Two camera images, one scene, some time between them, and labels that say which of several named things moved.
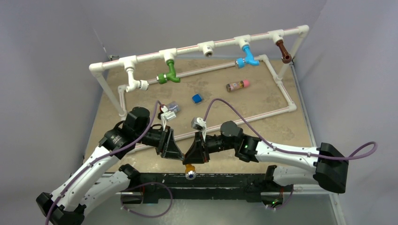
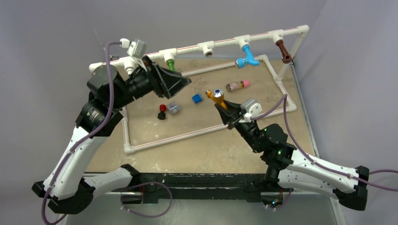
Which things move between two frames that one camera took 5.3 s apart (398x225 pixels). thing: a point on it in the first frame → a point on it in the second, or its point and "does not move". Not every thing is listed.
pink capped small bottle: (235, 86) does not move
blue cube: (196, 98) does not move
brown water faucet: (286, 57) does not move
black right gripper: (197, 154) → (232, 115)
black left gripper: (171, 150) → (172, 81)
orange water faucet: (190, 173) → (217, 94)
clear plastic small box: (174, 106) does not move
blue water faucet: (248, 60) does not move
